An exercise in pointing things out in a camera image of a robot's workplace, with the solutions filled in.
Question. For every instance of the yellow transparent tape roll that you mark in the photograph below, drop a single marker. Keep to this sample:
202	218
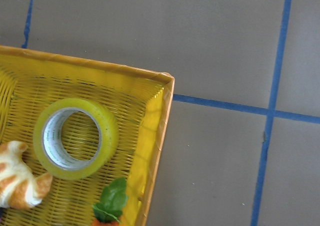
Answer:
73	138

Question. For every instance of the yellow woven plastic basket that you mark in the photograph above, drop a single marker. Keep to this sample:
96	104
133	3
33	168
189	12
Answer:
140	100

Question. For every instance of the toy carrot with green leaves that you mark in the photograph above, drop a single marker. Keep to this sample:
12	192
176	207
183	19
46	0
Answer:
113	199

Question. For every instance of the toy croissant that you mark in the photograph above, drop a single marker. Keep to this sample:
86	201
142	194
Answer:
20	189

